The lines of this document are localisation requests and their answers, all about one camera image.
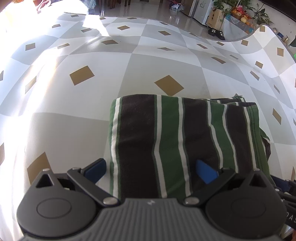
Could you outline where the dark wooden dining chair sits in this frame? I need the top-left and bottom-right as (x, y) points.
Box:
(97, 0), (130, 14)

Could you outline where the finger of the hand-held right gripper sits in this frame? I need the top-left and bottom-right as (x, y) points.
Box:
(269, 175), (296, 194)

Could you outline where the leafy climbing potted plant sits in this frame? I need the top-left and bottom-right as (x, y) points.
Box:
(212, 0), (251, 15)

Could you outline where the crumpled plastic bag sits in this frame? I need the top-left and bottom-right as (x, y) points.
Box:
(169, 2), (185, 12)

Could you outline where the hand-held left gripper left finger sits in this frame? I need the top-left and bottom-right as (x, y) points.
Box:
(35, 159), (121, 207)

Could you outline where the green brown striped t-shirt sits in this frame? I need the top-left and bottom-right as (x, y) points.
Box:
(108, 93), (272, 200)

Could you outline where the silver refrigerator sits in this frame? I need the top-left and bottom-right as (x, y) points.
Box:
(184, 0), (201, 18)

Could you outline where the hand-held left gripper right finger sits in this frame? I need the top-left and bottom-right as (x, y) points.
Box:
(181, 159), (271, 207)

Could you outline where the grey covered side table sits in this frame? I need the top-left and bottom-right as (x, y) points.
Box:
(220, 14), (255, 42)

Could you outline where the cardboard box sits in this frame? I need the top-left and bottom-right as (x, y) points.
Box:
(206, 8), (224, 29)

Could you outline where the black television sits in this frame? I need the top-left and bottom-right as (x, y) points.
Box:
(262, 0), (296, 20)

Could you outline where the small potted plant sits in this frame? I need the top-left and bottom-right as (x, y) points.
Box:
(251, 3), (273, 26)

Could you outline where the white chest freezer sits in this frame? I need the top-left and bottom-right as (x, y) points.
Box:
(194, 0), (214, 25)

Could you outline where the fruit basket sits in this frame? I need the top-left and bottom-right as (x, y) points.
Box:
(231, 6), (255, 27)

